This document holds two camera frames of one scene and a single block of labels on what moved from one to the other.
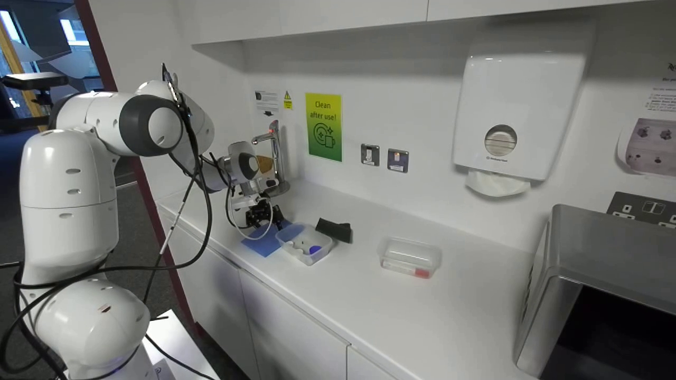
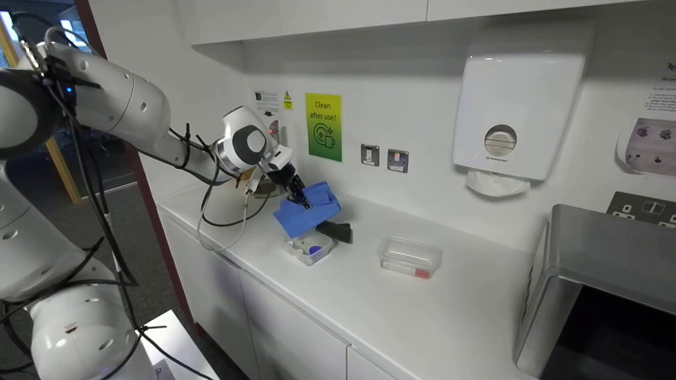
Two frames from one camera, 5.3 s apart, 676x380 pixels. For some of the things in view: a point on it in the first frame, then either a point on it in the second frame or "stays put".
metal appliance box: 602,298 stays put
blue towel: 269,239 → 298,221
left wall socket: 370,156 stays put
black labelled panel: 642,208 stays put
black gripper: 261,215 → 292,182
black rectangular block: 337,229 stays put
